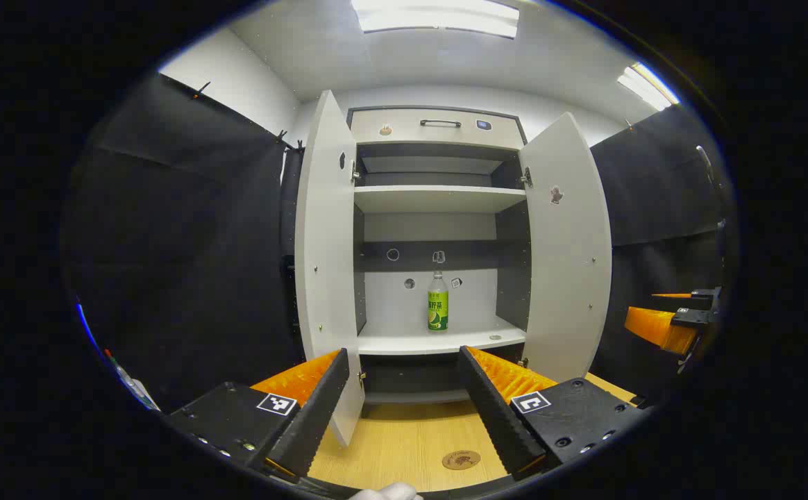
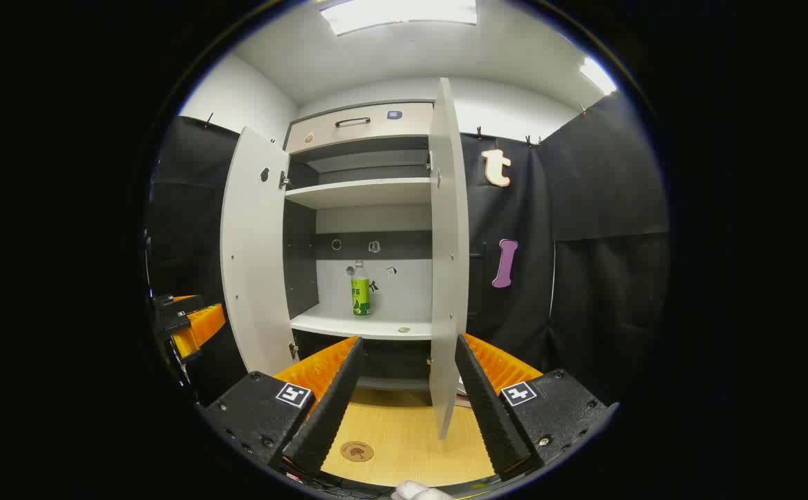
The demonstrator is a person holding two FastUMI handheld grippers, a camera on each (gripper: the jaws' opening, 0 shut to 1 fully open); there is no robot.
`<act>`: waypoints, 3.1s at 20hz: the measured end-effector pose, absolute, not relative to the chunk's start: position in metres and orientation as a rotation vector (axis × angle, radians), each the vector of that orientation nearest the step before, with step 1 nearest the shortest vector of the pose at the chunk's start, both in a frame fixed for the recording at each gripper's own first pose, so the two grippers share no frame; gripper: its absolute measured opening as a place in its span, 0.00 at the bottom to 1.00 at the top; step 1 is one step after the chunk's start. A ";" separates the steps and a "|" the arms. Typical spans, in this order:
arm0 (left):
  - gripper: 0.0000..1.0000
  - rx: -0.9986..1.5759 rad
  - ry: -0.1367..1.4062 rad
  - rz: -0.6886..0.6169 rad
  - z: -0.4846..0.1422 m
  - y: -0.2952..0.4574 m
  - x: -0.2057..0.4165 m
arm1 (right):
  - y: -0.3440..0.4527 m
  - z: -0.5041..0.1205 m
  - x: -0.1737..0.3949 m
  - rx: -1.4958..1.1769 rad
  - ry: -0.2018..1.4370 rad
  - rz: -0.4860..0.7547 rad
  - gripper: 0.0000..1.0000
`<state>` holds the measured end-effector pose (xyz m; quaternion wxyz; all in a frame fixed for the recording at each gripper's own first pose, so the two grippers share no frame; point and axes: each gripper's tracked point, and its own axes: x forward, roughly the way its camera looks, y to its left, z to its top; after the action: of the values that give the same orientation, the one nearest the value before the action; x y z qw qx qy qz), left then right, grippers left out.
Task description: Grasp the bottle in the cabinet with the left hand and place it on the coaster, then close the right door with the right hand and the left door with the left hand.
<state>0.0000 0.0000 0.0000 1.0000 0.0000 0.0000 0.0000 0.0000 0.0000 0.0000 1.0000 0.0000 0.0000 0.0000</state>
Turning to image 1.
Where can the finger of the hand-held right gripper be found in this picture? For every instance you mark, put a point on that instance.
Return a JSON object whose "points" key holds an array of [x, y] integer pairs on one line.
{"points": [[675, 295], [657, 330]]}

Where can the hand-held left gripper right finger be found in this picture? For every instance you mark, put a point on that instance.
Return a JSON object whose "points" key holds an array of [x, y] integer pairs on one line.
{"points": [[498, 417]]}

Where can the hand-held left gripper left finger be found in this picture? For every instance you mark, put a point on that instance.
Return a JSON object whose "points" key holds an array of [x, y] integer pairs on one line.
{"points": [[314, 417]]}

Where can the white cabinet door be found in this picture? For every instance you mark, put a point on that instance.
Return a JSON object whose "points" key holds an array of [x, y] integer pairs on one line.
{"points": [[567, 278], [324, 243]]}

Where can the green label drink bottle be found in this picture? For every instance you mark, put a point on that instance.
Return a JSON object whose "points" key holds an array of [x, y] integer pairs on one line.
{"points": [[437, 312]]}

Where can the white cabinet shelf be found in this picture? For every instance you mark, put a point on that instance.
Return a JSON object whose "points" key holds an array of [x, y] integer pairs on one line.
{"points": [[439, 198], [418, 342]]}

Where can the white and grey cabinet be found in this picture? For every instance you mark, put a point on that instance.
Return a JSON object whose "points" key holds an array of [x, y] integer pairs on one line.
{"points": [[466, 253]]}

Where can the white cabinet drawer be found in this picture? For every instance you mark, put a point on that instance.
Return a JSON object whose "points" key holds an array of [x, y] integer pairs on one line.
{"points": [[404, 135]]}

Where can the black backdrop cloth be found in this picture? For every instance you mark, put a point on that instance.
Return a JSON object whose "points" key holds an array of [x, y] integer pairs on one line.
{"points": [[654, 187], [182, 264]]}

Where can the ceiling light panel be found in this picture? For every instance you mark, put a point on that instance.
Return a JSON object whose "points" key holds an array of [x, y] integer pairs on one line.
{"points": [[647, 87], [439, 17]]}

